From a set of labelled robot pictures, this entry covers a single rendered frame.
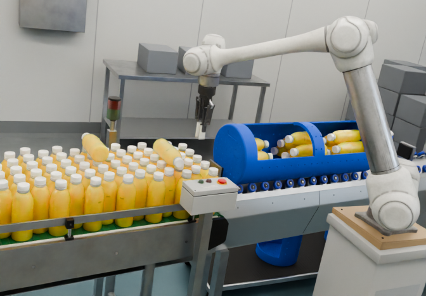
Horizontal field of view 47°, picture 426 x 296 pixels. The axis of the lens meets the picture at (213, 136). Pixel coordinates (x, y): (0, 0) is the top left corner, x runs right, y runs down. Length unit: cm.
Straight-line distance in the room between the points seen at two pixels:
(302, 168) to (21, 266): 130
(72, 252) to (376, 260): 110
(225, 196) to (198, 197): 12
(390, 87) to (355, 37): 431
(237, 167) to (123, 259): 65
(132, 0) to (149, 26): 32
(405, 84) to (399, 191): 415
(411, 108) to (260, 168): 368
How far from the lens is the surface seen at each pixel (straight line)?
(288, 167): 231
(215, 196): 187
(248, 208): 229
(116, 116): 232
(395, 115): 588
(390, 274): 203
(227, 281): 305
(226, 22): 577
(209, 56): 184
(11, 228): 180
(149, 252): 201
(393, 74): 594
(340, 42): 166
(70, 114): 549
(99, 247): 190
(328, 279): 219
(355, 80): 172
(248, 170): 218
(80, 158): 201
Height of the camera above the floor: 186
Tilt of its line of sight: 18 degrees down
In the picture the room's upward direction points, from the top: 9 degrees clockwise
